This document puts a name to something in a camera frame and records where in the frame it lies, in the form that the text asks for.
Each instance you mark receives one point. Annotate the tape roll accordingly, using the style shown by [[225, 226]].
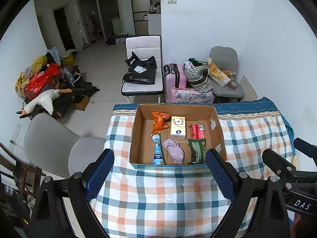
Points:
[[233, 85]]

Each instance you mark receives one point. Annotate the yellow tissue pack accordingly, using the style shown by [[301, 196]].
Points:
[[178, 128]]

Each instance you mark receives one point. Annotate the small cardboard box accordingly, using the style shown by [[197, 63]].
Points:
[[81, 106]]

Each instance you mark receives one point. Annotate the orange snack bag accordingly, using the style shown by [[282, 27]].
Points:
[[159, 122]]

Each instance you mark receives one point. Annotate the blue snack tube packet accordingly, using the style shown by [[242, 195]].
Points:
[[158, 154]]

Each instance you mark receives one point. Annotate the pink suitcase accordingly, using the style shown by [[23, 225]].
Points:
[[174, 78]]

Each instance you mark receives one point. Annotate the red plastic bag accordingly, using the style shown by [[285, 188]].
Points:
[[40, 79]]

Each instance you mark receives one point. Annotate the green snack bag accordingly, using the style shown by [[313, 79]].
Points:
[[197, 147]]

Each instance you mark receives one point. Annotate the black plastic bag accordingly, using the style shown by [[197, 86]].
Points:
[[140, 71]]

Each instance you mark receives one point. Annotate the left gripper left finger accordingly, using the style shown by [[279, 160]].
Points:
[[49, 215]]

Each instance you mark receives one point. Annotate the yellow white snack box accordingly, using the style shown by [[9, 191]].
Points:
[[216, 74]]

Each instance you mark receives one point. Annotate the brown cardboard box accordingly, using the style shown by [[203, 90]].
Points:
[[142, 146]]

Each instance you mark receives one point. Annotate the plaid checkered tablecloth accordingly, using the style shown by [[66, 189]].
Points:
[[139, 199]]

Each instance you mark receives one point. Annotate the yellow cloth pile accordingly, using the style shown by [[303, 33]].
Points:
[[25, 76]]

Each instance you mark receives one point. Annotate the wooden chair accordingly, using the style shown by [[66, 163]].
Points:
[[27, 179]]

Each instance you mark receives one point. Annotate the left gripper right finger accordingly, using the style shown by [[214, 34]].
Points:
[[269, 218]]

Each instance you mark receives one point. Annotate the lilac soft cloth toy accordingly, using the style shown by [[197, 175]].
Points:
[[174, 150]]

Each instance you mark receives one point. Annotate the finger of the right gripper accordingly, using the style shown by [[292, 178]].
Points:
[[306, 148], [279, 165]]

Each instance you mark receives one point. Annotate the grey padded chair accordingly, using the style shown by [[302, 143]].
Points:
[[226, 59]]

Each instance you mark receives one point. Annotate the red noodle packet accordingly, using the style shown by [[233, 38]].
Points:
[[197, 131]]

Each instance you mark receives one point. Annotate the white leather chair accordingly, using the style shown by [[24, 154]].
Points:
[[145, 47]]

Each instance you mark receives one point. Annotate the black white patterned bag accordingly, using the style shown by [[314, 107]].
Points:
[[197, 76]]

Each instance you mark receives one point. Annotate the white goose plush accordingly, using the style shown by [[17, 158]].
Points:
[[45, 100]]

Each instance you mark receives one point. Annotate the floral pink pillow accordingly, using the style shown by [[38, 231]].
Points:
[[191, 96]]

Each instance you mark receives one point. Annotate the grey shell chair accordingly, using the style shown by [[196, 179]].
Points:
[[55, 148]]

